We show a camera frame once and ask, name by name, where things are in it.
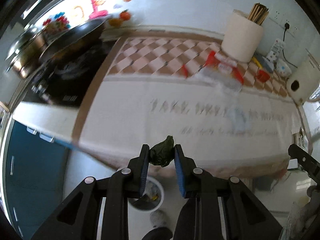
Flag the dark green vegetable scrap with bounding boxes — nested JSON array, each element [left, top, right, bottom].
[[149, 135, 175, 167]]

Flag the red sauce packet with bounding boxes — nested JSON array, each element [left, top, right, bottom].
[[256, 69, 270, 83]]

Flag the red white noodle package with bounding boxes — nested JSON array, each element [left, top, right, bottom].
[[195, 51, 244, 93]]

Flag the white trash bin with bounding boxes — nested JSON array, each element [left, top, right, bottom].
[[128, 177, 165, 213]]

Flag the left grey slipper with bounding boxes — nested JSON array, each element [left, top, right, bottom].
[[150, 210, 168, 229]]

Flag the black trouser legs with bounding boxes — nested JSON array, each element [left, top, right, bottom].
[[142, 227, 173, 240]]

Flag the checkered beige table mat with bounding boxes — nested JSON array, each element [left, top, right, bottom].
[[72, 33, 302, 177]]

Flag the silver seasoning sachet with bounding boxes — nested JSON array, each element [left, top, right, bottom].
[[227, 107, 251, 133]]

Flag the white rice cooker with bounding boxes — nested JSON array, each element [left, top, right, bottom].
[[286, 55, 319, 105]]

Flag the red chili pepper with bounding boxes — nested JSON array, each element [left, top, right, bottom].
[[180, 65, 189, 79]]

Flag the yellow flat box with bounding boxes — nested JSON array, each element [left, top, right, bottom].
[[252, 56, 263, 69]]

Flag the black gas stove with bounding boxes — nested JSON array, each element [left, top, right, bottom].
[[23, 40, 115, 107]]

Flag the black frying pan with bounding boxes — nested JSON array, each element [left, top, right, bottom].
[[39, 18, 105, 63]]

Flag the white paper towel roll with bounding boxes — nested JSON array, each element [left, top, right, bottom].
[[221, 10, 264, 63]]

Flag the steel pot with lid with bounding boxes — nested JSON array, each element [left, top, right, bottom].
[[5, 26, 48, 79]]

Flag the wooden chopsticks bundle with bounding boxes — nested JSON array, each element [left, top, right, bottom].
[[247, 3, 269, 25]]

